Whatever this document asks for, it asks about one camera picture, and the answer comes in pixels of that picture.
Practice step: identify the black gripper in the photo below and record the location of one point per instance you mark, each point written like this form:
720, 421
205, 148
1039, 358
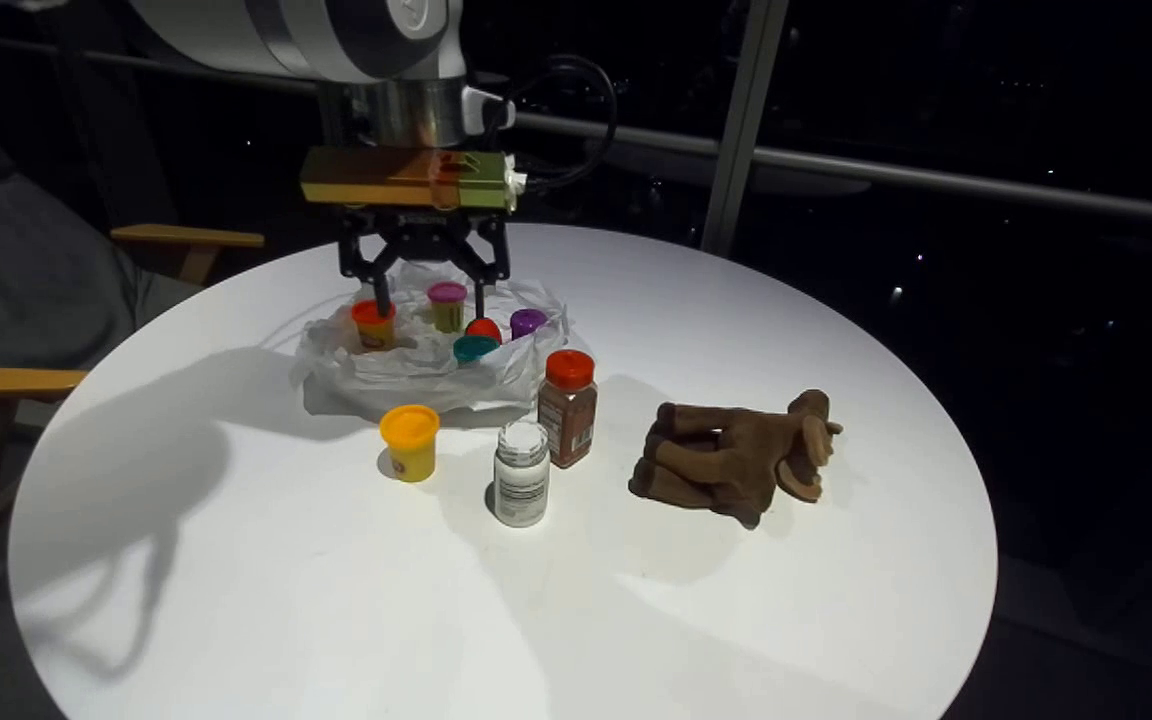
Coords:
422, 239

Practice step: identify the purple lid dough tub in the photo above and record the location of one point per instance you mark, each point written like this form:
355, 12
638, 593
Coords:
528, 323

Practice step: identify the yellow lid dough tub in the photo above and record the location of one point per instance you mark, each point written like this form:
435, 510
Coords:
408, 442

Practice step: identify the red capped spice bottle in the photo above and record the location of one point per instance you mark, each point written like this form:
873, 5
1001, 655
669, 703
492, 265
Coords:
571, 414

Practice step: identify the white capped pill bottle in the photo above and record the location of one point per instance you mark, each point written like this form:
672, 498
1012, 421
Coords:
520, 479

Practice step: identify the brown plush toy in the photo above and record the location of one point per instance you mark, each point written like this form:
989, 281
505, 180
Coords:
720, 463

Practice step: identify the clear white plastic bag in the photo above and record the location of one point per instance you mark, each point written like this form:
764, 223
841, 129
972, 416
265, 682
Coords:
390, 383

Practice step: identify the orange lid dough tub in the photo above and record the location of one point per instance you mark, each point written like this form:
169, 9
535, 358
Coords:
372, 323

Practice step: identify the wooden chair armrest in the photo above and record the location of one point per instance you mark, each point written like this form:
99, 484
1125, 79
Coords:
1, 383
189, 240

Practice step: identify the grey chair cushion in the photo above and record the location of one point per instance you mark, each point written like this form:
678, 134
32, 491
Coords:
18, 252

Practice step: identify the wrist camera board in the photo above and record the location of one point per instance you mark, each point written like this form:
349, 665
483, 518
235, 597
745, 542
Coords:
408, 176

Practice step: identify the grey window frame post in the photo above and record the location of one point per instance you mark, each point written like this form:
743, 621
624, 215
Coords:
743, 121

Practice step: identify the grey horizontal window rail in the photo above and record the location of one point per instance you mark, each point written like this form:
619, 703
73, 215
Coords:
937, 176

